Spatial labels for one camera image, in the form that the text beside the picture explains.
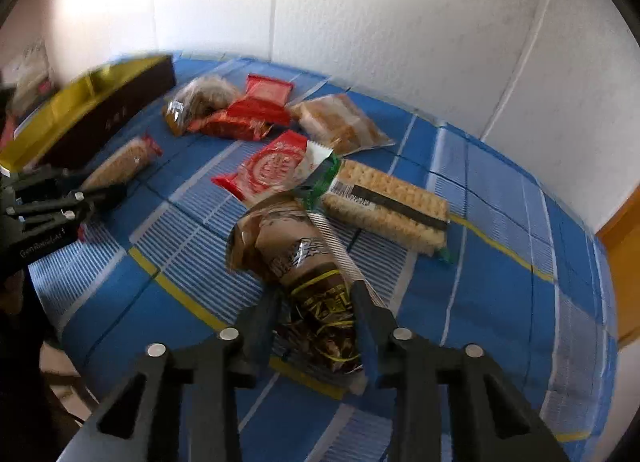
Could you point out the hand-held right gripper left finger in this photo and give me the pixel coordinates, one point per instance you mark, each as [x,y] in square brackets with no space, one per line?
[262,334]

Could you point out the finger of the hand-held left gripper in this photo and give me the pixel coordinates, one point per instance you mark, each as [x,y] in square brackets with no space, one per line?
[60,218]
[95,196]

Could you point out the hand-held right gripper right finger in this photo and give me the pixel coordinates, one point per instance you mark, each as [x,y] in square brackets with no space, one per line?
[365,339]

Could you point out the clear biscuit roll packet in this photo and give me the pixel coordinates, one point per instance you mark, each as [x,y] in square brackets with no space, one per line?
[125,160]

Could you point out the brown snack packet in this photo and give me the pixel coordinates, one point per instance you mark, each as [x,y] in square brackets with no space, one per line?
[300,262]

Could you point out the gold box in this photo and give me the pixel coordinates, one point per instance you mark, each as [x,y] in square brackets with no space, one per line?
[60,107]

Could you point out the cracker pack with green ends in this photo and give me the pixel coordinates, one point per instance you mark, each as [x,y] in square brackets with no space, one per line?
[390,202]

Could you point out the clear brown granola packet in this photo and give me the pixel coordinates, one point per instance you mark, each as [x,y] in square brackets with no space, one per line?
[200,97]

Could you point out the red round-print snack packet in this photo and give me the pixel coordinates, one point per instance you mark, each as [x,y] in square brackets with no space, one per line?
[270,167]

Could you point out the small red snack packet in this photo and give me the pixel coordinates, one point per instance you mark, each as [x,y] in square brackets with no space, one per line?
[267,90]

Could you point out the clear bread packet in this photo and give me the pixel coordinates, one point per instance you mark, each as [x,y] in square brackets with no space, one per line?
[335,122]

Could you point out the person's dark clothing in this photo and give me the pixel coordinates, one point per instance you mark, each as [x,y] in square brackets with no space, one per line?
[20,367]

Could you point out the blue plaid bed sheet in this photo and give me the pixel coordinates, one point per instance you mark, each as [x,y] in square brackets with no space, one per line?
[475,292]

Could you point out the cluttered white shelf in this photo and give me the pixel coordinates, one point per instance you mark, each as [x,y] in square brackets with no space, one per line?
[32,72]

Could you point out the orange wooden door frame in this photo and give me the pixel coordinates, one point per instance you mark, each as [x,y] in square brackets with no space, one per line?
[622,267]

